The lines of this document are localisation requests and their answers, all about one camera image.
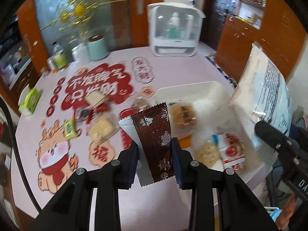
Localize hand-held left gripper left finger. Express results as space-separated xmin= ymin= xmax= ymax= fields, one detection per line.
xmin=28 ymin=143 xmax=145 ymax=231

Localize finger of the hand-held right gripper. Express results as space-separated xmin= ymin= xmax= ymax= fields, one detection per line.
xmin=254 ymin=120 xmax=308 ymax=160

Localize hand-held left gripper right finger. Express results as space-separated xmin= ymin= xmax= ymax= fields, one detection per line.
xmin=171 ymin=137 xmax=269 ymax=231

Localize crumbly biscuit clear packet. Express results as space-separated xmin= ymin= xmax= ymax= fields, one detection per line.
xmin=194 ymin=142 xmax=223 ymax=169

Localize brown snowflake packet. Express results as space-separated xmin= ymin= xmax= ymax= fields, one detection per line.
xmin=130 ymin=102 xmax=175 ymax=183

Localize silver foil packet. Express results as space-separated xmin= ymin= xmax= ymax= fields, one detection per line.
xmin=118 ymin=115 xmax=154 ymax=187

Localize red white snack packet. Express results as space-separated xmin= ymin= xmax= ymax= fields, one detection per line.
xmin=213 ymin=131 xmax=247 ymax=171

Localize large light blue packet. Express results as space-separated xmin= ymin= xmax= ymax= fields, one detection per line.
xmin=228 ymin=42 xmax=293 ymax=147

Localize egg yolk pastry packet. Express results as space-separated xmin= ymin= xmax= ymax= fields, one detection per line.
xmin=168 ymin=102 xmax=199 ymax=135

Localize crumbly pastry clear packet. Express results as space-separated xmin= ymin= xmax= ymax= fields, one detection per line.
xmin=87 ymin=114 xmax=121 ymax=145

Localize nut mix clear packet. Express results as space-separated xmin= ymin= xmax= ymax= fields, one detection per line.
xmin=132 ymin=97 xmax=151 ymax=112

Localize red small packet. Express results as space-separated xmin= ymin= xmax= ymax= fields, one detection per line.
xmin=93 ymin=103 xmax=113 ymax=116

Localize dark brown small packet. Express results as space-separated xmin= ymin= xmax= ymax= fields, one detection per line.
xmin=76 ymin=108 xmax=93 ymax=123

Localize white plastic bin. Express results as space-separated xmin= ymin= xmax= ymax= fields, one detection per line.
xmin=154 ymin=80 xmax=265 ymax=174

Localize green small packet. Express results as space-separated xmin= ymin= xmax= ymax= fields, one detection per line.
xmin=61 ymin=118 xmax=81 ymax=140

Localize sandwich cracker packet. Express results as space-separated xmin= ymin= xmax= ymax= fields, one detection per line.
xmin=84 ymin=91 xmax=110 ymax=109

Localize person's right hand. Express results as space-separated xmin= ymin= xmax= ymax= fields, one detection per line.
xmin=275 ymin=194 xmax=297 ymax=231

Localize row of shoes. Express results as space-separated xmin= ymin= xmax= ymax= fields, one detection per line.
xmin=206 ymin=53 xmax=237 ymax=87

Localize wooden cabinet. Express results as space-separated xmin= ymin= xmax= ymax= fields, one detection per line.
xmin=215 ymin=14 xmax=308 ymax=85

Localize white countertop storage cabinet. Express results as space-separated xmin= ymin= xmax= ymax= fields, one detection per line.
xmin=147 ymin=2 xmax=206 ymax=58

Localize green tissue box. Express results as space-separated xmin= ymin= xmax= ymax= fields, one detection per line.
xmin=18 ymin=87 xmax=44 ymax=115

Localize white squeeze bottle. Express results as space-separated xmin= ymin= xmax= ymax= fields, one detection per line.
xmin=76 ymin=42 xmax=90 ymax=63

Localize teal canister brown lid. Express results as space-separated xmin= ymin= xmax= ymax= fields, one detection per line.
xmin=87 ymin=35 xmax=109 ymax=61

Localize dark front door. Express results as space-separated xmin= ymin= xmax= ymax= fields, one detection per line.
xmin=209 ymin=0 xmax=237 ymax=51

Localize glass bottle green label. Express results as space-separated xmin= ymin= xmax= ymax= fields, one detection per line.
xmin=52 ymin=43 xmax=68 ymax=69

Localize white bottle teal label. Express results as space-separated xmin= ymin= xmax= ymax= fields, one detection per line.
xmin=168 ymin=12 xmax=181 ymax=39

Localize frosted glass sliding door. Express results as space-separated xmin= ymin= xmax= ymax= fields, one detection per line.
xmin=17 ymin=0 xmax=166 ymax=53

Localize black cable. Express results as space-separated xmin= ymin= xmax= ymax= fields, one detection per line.
xmin=0 ymin=99 xmax=38 ymax=211

